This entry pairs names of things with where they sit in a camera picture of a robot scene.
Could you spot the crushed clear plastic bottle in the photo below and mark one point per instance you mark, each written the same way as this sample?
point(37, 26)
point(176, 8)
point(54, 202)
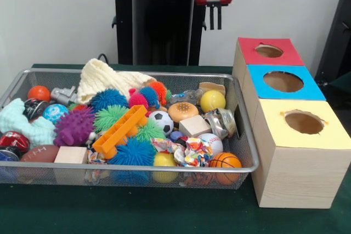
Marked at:
point(184, 97)

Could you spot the orange toy brick round studs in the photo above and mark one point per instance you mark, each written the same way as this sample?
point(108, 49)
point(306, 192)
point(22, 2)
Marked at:
point(119, 131)

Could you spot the wooden box three holes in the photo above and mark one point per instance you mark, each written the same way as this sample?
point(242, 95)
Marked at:
point(296, 168)

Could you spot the clear shallow mesh bin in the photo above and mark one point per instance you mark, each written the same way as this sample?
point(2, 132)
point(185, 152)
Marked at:
point(71, 179)

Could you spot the yellow green ball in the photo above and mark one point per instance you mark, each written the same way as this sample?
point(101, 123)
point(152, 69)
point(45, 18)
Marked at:
point(213, 101)

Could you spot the small black white soccer ball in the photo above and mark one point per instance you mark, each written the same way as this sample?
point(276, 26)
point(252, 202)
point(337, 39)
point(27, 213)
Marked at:
point(161, 123)

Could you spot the cream knitted cloth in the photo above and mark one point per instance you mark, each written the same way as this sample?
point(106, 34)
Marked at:
point(107, 78)

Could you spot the green spiky ball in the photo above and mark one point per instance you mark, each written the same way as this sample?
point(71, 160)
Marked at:
point(109, 117)
point(149, 131)

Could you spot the small orange basketball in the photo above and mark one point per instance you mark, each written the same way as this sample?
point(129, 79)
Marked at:
point(225, 160)

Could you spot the blue spiky ball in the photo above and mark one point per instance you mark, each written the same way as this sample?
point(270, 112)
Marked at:
point(132, 152)

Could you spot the purple spiky ball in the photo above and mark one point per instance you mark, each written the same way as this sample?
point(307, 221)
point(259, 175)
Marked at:
point(74, 126)

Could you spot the red orange ball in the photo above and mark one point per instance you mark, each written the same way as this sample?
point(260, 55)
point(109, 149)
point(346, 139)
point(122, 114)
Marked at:
point(38, 93)

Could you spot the dark green table cloth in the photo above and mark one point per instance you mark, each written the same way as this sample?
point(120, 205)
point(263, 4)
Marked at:
point(164, 212)

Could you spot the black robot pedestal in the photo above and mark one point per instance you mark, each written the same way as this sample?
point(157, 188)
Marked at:
point(153, 31)

